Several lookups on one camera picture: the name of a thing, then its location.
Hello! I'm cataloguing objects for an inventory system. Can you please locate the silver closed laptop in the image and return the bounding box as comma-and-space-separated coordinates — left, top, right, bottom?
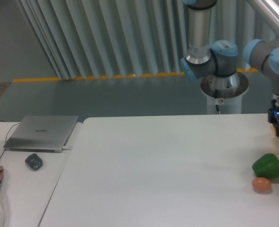
4, 115, 78, 153

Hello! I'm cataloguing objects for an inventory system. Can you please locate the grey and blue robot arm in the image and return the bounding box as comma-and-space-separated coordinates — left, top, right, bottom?
180, 0, 279, 136

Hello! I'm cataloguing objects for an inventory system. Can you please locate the brown egg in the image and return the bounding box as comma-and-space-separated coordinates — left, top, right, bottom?
252, 177, 271, 192

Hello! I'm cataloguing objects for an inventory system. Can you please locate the green bell pepper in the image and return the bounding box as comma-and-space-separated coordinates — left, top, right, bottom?
252, 153, 279, 179

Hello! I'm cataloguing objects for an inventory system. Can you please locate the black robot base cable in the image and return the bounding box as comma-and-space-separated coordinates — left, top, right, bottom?
214, 88, 222, 115

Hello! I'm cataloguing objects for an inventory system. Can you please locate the grey laptop cable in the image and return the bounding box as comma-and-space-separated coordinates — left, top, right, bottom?
0, 120, 21, 166

